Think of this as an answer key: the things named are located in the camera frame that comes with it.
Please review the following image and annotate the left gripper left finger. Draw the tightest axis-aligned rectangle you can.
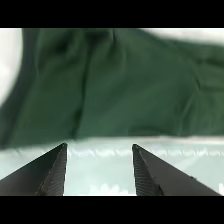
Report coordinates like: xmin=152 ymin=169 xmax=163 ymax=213
xmin=0 ymin=142 xmax=68 ymax=197

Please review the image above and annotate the dark green garment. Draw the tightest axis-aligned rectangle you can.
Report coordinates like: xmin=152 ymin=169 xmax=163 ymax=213
xmin=0 ymin=28 xmax=224 ymax=150

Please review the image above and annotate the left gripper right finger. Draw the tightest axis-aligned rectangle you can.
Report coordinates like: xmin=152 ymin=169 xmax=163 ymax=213
xmin=131 ymin=143 xmax=222 ymax=197

